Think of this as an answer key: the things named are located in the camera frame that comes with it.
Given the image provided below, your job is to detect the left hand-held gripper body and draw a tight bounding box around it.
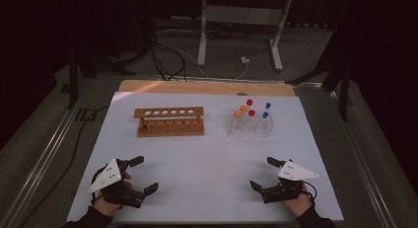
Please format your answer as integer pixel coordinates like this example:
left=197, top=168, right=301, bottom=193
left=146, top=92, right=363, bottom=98
left=87, top=158, right=146, bottom=209

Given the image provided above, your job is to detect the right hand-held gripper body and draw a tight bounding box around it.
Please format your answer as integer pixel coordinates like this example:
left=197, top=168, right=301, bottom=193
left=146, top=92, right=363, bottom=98
left=260, top=159, right=320, bottom=204

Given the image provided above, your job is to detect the clear plastic test tube rack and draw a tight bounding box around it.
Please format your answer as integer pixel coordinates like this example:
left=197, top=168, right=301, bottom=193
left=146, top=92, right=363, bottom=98
left=226, top=107, right=274, bottom=138

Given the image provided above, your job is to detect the wooden test tube rack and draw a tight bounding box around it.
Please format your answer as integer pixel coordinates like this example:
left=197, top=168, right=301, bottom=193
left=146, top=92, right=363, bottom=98
left=133, top=106, right=205, bottom=138

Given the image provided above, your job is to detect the person's left hand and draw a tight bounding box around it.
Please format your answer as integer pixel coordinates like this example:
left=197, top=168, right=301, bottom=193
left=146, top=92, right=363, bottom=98
left=93, top=171, right=134, bottom=217

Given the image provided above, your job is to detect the person's right hand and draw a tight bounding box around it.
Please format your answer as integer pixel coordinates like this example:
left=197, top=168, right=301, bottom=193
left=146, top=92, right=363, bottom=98
left=283, top=184, right=314, bottom=218

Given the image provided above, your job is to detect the white table sheet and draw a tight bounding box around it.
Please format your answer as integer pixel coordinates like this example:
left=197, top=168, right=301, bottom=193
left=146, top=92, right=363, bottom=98
left=66, top=91, right=345, bottom=223

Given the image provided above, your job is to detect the black metal stand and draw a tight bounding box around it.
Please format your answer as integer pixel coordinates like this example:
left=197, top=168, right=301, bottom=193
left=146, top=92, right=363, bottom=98
left=285, top=0, right=356, bottom=122
left=63, top=39, right=136, bottom=110

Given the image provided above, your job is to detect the dark equipment tower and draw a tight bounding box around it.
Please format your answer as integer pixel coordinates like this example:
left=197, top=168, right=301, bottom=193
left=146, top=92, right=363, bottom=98
left=131, top=0, right=156, bottom=54

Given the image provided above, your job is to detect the left hand-held gripper cable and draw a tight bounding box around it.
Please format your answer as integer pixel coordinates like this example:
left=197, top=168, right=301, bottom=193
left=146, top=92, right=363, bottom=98
left=90, top=167, right=106, bottom=206

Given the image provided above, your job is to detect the hand-held gripper cable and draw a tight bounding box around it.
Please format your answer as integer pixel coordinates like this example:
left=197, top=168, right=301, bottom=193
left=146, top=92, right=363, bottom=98
left=90, top=167, right=106, bottom=206
left=302, top=180, right=318, bottom=202

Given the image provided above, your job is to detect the right hand-held gripper cable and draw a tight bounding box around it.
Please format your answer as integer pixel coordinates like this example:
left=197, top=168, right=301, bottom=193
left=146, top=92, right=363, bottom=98
left=302, top=180, right=318, bottom=202

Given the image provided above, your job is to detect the long black floor cable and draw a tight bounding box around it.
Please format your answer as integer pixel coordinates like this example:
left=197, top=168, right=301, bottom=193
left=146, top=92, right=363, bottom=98
left=19, top=104, right=111, bottom=228

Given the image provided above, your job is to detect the metal floor rail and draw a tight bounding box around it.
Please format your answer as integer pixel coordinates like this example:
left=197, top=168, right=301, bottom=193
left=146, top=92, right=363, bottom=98
left=323, top=88, right=400, bottom=228
left=0, top=78, right=95, bottom=228
left=131, top=74, right=324, bottom=89

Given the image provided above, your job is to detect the white floor cable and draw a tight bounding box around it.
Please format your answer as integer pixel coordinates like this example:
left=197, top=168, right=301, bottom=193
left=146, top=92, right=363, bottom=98
left=154, top=29, right=249, bottom=81

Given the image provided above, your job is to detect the black floor cable bundle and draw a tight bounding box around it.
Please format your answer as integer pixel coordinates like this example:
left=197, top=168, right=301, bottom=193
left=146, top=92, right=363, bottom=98
left=149, top=37, right=187, bottom=82

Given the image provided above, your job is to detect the white metal stand frame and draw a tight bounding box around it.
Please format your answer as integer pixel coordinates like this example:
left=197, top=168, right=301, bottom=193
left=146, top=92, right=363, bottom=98
left=196, top=0, right=294, bottom=72

